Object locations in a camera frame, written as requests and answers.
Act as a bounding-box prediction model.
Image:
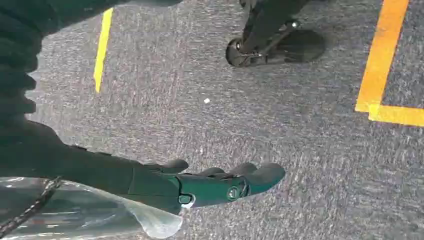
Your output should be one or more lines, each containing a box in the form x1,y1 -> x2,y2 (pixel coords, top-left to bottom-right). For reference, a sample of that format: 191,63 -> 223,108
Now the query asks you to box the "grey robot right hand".
0,120 -> 286,216

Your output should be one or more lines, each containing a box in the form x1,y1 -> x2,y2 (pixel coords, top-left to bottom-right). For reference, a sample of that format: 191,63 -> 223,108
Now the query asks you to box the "clear plastic sheet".
0,177 -> 184,240

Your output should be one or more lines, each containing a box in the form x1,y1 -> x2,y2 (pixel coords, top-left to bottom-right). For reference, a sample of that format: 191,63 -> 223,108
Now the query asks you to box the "black caster wheel leg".
225,0 -> 311,68

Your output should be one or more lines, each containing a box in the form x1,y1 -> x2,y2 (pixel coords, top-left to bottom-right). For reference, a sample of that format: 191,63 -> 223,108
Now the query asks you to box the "robot right arm ribbed sleeve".
0,0 -> 130,133

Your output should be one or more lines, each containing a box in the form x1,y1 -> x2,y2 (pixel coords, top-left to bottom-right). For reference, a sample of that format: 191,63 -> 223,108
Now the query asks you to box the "black braided cable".
0,176 -> 63,238

